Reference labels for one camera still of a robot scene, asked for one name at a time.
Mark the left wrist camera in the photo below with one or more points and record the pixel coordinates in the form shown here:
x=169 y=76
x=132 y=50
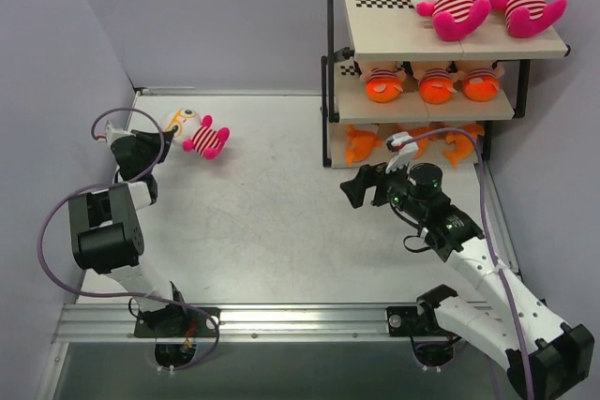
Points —
x=112 y=133

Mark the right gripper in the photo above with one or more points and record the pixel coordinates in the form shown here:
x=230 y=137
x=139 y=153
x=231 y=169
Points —
x=371 y=185

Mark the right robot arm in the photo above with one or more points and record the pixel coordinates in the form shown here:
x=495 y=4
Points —
x=542 y=355

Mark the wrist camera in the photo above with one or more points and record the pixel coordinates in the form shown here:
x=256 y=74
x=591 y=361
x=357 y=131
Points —
x=403 y=147
x=112 y=133

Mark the aluminium front rail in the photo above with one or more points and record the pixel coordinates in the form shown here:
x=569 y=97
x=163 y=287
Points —
x=112 y=323

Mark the orange shark plush back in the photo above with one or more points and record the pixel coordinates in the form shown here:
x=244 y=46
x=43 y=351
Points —
x=360 y=142

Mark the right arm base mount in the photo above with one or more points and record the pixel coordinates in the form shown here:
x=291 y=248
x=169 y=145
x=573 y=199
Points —
x=403 y=321

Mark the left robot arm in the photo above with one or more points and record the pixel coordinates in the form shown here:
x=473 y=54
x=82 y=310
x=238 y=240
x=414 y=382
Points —
x=106 y=235

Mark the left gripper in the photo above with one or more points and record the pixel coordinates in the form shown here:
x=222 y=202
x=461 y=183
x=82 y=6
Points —
x=142 y=147

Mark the orange shark plush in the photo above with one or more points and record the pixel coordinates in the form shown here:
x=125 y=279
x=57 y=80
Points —
x=418 y=131
x=463 y=144
x=360 y=142

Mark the white pink striped plush back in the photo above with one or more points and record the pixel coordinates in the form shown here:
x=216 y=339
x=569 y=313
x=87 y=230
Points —
x=194 y=132

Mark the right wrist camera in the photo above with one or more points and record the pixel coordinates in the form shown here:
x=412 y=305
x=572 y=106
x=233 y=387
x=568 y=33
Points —
x=403 y=147

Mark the cream black three-tier shelf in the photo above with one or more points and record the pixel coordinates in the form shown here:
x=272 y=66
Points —
x=391 y=30

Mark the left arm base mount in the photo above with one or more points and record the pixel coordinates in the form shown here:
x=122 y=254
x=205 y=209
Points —
x=170 y=321

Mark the peach boy plush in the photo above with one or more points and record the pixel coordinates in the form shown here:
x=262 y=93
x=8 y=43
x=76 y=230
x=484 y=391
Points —
x=383 y=80
x=436 y=83
x=480 y=80

